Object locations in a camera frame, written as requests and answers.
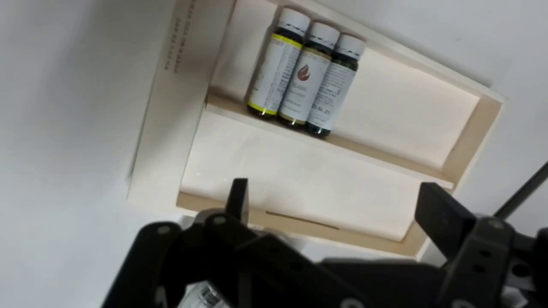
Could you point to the small bottle with dark teal band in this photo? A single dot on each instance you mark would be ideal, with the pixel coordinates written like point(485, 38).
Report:
point(334, 86)

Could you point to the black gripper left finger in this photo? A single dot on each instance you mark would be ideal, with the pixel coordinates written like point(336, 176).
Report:
point(238, 198)

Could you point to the light wooden two-compartment tray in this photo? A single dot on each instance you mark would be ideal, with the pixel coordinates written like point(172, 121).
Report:
point(370, 113)

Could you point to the small bottle with yellow band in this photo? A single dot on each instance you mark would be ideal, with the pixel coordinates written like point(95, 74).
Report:
point(276, 68)

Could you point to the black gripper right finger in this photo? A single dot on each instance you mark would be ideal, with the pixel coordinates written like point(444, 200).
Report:
point(451, 222)

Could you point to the small bottle with flame logo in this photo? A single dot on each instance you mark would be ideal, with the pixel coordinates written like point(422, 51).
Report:
point(305, 79)

